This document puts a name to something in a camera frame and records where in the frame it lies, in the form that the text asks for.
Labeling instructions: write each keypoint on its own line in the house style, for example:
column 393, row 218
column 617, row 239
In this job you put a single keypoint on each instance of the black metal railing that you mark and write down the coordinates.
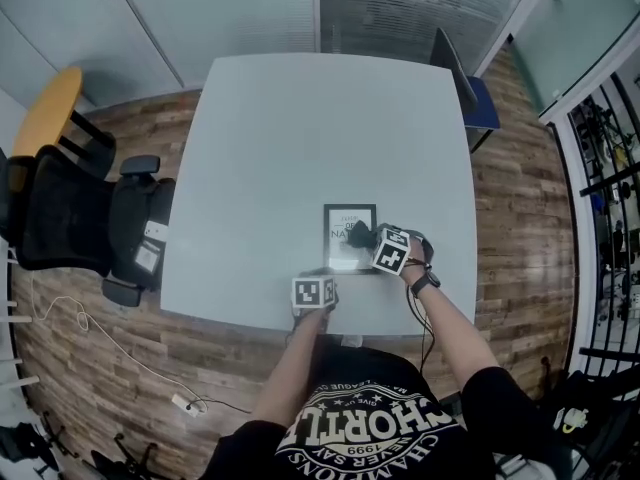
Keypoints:
column 607, row 180

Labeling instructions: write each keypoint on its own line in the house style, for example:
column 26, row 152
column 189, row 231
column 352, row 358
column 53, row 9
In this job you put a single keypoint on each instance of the black printed T-shirt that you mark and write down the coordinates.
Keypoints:
column 380, row 418

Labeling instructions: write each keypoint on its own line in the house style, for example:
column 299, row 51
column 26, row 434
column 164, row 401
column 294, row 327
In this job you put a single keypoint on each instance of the person's right hand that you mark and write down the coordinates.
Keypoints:
column 416, row 255

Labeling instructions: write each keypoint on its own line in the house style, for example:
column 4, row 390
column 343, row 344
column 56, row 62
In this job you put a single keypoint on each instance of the white power strip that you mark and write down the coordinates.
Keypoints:
column 187, row 404

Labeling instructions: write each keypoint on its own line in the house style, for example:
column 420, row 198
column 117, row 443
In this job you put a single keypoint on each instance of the white badge card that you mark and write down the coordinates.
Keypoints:
column 148, row 258

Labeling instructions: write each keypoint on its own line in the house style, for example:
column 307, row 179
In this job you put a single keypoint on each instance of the white and yellow item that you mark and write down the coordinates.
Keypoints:
column 571, row 418

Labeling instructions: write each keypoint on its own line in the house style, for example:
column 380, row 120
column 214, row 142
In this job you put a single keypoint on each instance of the frosted glass door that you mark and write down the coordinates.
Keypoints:
column 570, row 33

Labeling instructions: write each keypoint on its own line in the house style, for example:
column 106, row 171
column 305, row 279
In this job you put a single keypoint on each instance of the person's right forearm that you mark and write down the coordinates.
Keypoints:
column 450, row 323

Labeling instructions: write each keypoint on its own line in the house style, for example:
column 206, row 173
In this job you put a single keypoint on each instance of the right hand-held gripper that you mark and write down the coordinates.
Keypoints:
column 391, row 255

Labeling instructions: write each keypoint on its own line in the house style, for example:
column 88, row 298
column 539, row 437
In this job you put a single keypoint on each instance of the black bag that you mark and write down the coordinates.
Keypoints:
column 605, row 428

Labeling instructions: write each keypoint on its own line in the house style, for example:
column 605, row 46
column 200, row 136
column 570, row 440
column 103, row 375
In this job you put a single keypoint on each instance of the black office chair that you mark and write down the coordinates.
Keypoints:
column 65, row 218

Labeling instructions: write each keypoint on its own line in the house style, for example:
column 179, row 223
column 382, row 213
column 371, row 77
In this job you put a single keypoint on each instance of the white rack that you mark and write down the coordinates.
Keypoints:
column 7, row 318

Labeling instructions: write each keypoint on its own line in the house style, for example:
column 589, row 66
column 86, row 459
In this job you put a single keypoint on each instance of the person's white shoe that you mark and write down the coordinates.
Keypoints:
column 352, row 341

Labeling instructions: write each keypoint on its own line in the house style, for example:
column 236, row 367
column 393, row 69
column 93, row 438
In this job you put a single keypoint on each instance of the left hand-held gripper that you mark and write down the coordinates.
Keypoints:
column 307, row 295

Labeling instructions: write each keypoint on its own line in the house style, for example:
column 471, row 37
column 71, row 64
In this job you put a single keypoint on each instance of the glass partition with blinds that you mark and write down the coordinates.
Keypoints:
column 400, row 8

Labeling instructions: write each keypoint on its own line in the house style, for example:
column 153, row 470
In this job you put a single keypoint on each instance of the grey table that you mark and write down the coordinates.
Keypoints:
column 310, row 138

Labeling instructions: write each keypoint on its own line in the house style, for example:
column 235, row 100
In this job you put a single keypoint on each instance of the white flat device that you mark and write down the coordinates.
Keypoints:
column 156, row 230

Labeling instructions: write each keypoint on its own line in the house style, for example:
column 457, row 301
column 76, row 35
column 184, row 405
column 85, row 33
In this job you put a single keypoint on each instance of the blue chair with black back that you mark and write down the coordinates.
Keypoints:
column 482, row 110

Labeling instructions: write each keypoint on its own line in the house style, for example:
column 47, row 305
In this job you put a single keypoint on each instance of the black wristwatch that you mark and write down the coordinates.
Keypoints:
column 426, row 284

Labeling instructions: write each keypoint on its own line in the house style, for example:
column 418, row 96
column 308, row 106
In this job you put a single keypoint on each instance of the black chair star base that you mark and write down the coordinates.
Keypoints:
column 135, row 460

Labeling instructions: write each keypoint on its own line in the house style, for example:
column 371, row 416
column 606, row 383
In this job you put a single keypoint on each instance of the person's left forearm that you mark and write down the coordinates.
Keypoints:
column 295, row 363

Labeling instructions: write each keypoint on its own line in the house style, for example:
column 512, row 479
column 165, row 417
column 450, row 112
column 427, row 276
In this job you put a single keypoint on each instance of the dark blue wiping cloth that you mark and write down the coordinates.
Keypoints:
column 359, row 235

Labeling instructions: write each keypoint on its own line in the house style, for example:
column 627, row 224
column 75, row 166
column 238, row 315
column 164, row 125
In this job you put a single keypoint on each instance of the yellow round table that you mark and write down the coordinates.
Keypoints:
column 45, row 113

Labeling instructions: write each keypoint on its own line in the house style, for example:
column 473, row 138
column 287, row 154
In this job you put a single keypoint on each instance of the black framed picture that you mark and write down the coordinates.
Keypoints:
column 345, row 263

